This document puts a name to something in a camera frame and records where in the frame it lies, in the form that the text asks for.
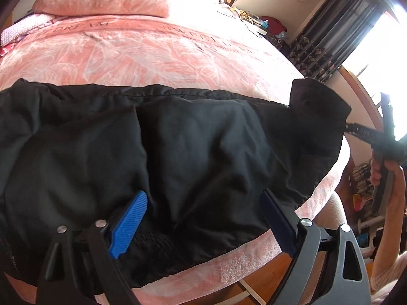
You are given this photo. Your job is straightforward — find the black padded pants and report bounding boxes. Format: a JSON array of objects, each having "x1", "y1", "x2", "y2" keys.
[{"x1": 1, "y1": 79, "x2": 351, "y2": 288}]

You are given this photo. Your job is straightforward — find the right forearm pink sleeve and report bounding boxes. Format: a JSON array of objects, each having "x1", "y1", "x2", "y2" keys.
[{"x1": 369, "y1": 215, "x2": 407, "y2": 305}]

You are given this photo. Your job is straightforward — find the right hand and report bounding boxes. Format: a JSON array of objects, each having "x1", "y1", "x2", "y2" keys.
[{"x1": 370, "y1": 151, "x2": 406, "y2": 225}]

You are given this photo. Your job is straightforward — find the dark patterned curtain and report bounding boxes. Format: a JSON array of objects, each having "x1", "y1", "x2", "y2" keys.
[{"x1": 288, "y1": 0, "x2": 387, "y2": 83}]

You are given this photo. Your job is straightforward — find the red cloth on nightstand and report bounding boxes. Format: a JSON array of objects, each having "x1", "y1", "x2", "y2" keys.
[{"x1": 260, "y1": 16, "x2": 287, "y2": 36}]

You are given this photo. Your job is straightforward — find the pink leaf-pattern bedspread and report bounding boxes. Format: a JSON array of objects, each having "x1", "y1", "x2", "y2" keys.
[{"x1": 1, "y1": 0, "x2": 349, "y2": 304}]

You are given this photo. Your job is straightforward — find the white pink folded towel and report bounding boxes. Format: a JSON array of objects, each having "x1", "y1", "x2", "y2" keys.
[{"x1": 1, "y1": 14, "x2": 56, "y2": 47}]

